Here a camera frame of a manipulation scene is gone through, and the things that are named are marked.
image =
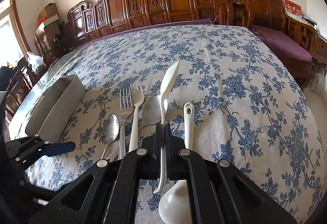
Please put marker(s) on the white plastic bag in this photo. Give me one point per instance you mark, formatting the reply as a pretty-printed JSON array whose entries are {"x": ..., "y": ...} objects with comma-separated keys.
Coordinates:
[{"x": 36, "y": 62}]

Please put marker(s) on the small metal spoon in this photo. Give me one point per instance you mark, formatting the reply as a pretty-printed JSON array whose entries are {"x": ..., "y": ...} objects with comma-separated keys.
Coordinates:
[{"x": 112, "y": 131}]

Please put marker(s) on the white plastic fork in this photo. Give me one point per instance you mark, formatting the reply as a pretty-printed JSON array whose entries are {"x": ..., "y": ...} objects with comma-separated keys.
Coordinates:
[{"x": 137, "y": 99}]

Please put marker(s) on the wooden chair at left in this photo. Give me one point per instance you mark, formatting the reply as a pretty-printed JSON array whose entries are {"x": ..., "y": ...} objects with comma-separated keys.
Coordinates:
[{"x": 21, "y": 84}]

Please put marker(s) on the purple armchair cushion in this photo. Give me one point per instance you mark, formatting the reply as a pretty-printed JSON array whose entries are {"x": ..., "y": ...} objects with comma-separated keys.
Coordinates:
[{"x": 281, "y": 44}]

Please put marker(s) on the grey metal tray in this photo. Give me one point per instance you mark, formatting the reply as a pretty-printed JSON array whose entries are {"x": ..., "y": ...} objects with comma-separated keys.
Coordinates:
[{"x": 54, "y": 109}]

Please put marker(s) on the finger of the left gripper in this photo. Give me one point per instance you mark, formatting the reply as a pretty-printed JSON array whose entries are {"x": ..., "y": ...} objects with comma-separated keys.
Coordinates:
[{"x": 54, "y": 149}]

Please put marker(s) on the white plastic spoon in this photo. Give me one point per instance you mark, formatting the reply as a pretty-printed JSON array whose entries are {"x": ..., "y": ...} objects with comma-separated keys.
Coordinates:
[{"x": 165, "y": 89}]

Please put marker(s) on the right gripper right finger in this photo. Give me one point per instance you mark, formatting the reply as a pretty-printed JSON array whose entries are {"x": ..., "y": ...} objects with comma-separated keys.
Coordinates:
[{"x": 214, "y": 192}]

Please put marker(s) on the carved wooden armchair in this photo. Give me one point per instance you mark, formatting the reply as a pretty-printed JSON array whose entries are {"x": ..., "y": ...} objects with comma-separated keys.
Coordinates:
[{"x": 271, "y": 14}]

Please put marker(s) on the red calendar card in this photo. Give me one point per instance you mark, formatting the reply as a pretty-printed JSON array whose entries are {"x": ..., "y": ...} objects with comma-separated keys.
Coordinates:
[{"x": 293, "y": 10}]

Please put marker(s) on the long carved wooden sofa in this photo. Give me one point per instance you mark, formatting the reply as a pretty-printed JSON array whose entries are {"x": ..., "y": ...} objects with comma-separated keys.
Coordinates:
[{"x": 90, "y": 21}]

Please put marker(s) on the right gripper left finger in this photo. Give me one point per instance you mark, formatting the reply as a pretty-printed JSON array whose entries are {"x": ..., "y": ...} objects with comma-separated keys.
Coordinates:
[{"x": 105, "y": 194}]

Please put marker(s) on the stacked cardboard boxes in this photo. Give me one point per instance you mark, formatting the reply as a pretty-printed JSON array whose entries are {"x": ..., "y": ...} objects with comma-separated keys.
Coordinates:
[{"x": 48, "y": 32}]

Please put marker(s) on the metal fork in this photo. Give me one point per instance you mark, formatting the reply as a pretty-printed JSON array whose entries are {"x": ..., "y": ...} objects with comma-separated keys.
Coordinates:
[{"x": 126, "y": 109}]

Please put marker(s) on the large metal spoon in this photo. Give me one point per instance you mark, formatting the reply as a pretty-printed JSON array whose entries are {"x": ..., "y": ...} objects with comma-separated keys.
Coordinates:
[{"x": 151, "y": 113}]

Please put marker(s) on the blue floral tablecloth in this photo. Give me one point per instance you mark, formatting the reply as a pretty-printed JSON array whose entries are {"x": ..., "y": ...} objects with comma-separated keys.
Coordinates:
[{"x": 248, "y": 108}]

